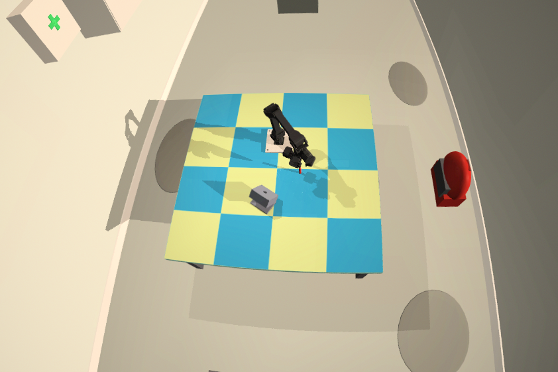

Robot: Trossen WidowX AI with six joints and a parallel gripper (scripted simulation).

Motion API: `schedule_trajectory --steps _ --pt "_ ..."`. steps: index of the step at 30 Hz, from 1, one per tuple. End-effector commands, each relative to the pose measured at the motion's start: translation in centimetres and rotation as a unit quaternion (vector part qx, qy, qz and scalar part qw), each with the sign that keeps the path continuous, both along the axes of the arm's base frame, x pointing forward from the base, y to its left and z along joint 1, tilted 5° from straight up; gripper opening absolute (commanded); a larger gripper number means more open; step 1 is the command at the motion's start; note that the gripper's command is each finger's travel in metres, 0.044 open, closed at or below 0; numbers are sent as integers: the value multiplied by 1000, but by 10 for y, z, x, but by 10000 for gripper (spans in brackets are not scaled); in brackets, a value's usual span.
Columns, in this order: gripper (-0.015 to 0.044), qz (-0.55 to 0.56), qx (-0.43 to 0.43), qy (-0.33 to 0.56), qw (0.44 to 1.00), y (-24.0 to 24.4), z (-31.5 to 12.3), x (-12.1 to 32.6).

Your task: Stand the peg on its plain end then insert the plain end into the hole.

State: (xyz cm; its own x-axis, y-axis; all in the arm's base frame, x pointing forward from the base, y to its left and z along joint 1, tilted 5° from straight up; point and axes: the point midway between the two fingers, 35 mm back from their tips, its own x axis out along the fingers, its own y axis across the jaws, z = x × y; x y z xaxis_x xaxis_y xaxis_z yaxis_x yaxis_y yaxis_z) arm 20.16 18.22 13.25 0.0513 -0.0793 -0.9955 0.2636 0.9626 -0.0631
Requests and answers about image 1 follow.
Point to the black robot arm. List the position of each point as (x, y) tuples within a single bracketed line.
[(275, 115)]

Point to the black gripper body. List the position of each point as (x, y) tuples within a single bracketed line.
[(287, 152)]

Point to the grey sloped panel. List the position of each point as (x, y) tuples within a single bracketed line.
[(263, 198)]

